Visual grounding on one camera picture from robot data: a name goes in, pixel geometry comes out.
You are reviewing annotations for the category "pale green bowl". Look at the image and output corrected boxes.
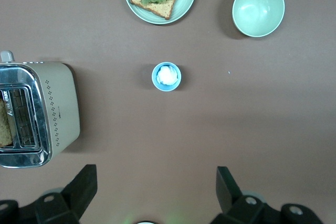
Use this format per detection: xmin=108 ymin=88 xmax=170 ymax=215
xmin=232 ymin=0 xmax=286 ymax=38

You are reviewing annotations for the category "beige chrome toaster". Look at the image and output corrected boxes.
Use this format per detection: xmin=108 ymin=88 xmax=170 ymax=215
xmin=0 ymin=50 xmax=81 ymax=169

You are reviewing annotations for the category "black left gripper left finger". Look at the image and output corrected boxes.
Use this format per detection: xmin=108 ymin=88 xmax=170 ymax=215
xmin=0 ymin=164 xmax=98 ymax=224

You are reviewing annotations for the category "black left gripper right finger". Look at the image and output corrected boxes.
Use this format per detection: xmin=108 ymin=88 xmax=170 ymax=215
xmin=209 ymin=166 xmax=324 ymax=224

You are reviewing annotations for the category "brown bread slice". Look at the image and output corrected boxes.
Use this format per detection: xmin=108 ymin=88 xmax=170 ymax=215
xmin=0 ymin=98 xmax=13 ymax=148

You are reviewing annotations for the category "light blue plastic cup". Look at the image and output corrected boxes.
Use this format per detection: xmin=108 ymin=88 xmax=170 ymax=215
xmin=151 ymin=61 xmax=182 ymax=92

